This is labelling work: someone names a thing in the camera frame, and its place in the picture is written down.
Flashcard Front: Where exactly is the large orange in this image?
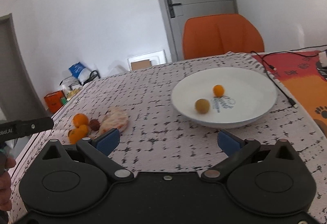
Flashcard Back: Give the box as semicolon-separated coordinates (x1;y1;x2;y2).
68;125;89;144
73;113;89;128

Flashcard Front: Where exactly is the grey side door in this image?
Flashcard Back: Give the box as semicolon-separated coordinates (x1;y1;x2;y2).
0;14;47;121

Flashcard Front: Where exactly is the peeled pomelo segment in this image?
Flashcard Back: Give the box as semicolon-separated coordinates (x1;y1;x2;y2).
99;107;129;134

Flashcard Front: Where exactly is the orange cardboard box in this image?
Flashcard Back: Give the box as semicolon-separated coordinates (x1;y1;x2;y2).
44;91;64;113

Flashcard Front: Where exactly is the black door handle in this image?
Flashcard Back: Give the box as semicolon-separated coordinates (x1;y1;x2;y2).
166;0;182;18

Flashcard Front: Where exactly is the dark red round fruit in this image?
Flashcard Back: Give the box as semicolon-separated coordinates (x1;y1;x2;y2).
89;119;100;131

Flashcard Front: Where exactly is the black metal rack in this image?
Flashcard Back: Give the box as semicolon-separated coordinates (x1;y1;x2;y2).
59;70;100;90

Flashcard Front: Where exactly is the black usb cable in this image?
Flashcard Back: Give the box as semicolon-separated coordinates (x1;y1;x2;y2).
250;45;327;109

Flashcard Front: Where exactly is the orange red cartoon mat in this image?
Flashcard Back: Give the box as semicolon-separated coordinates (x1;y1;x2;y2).
253;50;326;134

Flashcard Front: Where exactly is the person's left hand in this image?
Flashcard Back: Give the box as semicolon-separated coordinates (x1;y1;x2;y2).
0;156;16;224

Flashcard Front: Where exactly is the large orange front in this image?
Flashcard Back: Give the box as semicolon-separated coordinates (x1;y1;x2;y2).
68;125;89;144

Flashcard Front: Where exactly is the white patterned tablecloth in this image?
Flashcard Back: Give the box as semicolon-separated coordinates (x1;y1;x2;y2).
9;52;326;223

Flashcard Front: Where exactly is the orange chair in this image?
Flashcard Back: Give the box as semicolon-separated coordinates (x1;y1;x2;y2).
182;14;264;60

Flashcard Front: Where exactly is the white foam packaging board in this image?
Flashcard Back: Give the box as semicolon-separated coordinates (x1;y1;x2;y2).
128;50;166;70

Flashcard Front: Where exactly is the white ceramic plate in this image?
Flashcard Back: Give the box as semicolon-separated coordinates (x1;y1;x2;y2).
171;68;278;129

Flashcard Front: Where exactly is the large orange top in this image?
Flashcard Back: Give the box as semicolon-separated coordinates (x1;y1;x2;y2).
73;113;89;128

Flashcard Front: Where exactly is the blue white plastic bag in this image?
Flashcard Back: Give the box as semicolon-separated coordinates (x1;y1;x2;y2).
69;62;91;85

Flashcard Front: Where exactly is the brown-yellow fruit alone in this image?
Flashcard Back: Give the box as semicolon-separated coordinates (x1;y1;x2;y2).
195;98;211;114

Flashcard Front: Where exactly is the white power adapter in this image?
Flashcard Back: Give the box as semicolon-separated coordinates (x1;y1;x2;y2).
318;50;327;68

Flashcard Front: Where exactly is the small mandarin orange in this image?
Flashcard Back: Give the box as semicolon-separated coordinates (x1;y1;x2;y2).
213;85;225;97

